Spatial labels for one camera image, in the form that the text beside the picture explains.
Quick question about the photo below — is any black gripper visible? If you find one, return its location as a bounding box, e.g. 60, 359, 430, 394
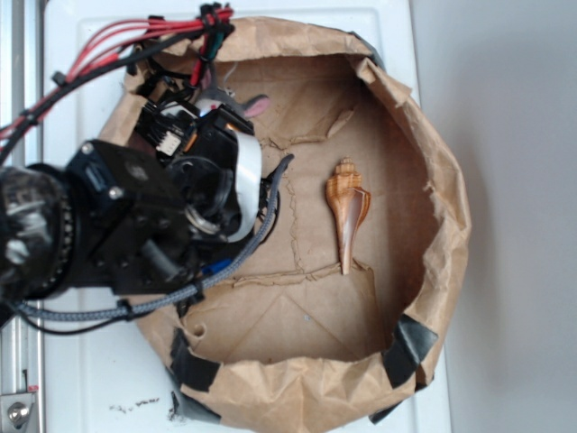
134, 99, 262, 244

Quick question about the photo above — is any gray plush bunny toy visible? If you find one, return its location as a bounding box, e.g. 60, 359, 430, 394
194, 63, 270, 119

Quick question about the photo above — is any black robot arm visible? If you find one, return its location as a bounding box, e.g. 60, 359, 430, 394
1, 90, 269, 301

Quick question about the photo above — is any brown spiral seashell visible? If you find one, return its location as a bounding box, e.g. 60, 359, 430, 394
325, 157, 371, 275

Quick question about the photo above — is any brown paper bag tray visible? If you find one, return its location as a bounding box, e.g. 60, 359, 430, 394
96, 16, 472, 433

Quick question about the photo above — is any white ribbon cable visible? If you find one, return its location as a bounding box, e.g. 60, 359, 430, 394
227, 133, 264, 243

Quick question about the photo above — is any red wire bundle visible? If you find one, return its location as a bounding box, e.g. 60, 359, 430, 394
0, 2, 235, 152

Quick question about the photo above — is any aluminum frame rail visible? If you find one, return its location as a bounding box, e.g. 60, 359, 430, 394
1, 1, 46, 432

